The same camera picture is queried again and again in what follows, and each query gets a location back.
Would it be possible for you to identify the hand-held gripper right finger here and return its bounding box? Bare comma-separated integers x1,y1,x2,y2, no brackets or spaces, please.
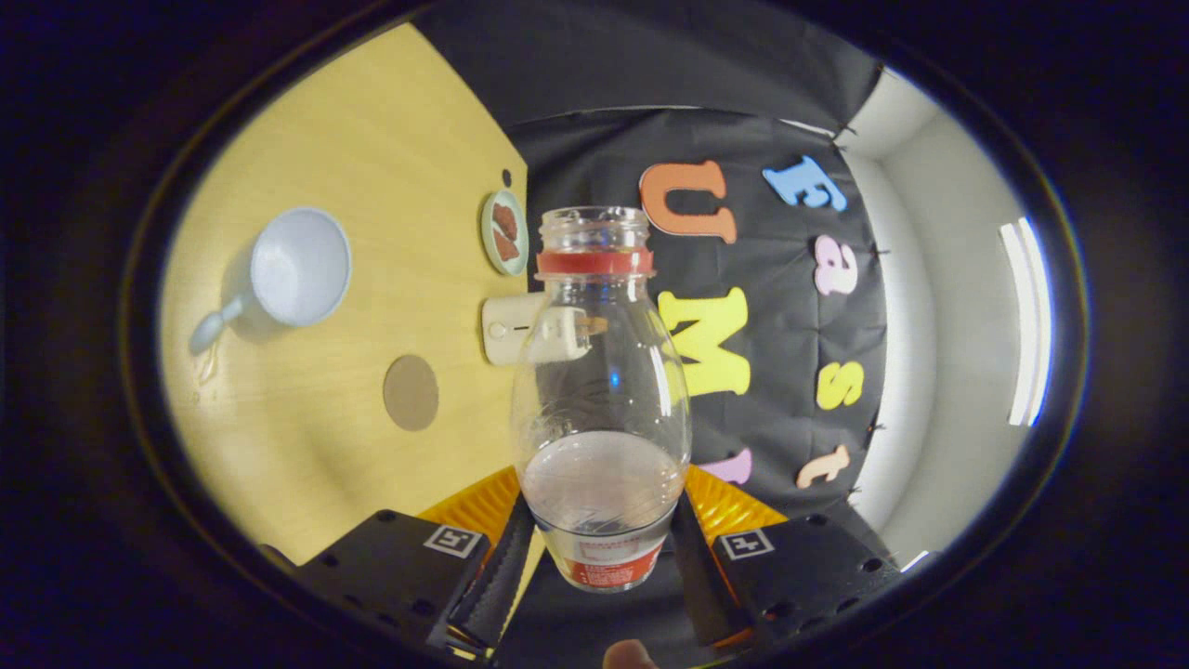
671,465,902,649

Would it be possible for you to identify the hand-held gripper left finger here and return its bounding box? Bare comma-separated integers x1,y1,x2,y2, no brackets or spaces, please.
265,465,537,656

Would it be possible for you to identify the clear plastic juice bottle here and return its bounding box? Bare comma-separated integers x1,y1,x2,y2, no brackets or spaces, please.
510,206,693,593

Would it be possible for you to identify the round brown coaster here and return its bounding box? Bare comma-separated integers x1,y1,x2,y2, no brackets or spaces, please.
383,354,440,432

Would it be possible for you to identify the white cup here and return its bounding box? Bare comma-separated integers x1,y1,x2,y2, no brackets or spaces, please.
189,206,353,357

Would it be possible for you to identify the wooden table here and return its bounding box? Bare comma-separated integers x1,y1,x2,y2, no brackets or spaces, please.
158,23,549,642

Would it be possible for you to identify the white toaster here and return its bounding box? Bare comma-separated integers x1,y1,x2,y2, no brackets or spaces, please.
481,293,595,366

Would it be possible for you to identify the pale green plate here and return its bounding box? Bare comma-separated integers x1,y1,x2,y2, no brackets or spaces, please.
480,190,530,277

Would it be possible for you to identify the large ceiling light panel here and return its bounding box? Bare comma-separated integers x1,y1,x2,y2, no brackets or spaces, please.
999,216,1053,428

